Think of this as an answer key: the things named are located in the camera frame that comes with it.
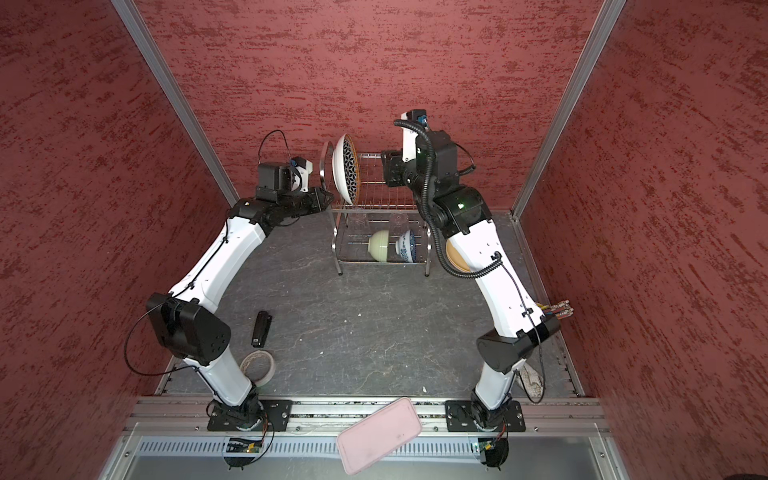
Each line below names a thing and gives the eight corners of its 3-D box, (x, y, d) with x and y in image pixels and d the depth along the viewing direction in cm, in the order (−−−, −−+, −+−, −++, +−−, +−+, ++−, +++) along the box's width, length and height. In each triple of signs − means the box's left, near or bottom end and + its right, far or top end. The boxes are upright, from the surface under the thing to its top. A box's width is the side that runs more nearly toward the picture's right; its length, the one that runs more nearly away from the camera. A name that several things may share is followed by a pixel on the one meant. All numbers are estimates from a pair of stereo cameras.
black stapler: (253, 348, 87) (248, 343, 84) (263, 316, 94) (258, 310, 91) (264, 348, 87) (259, 343, 84) (273, 316, 94) (269, 310, 91)
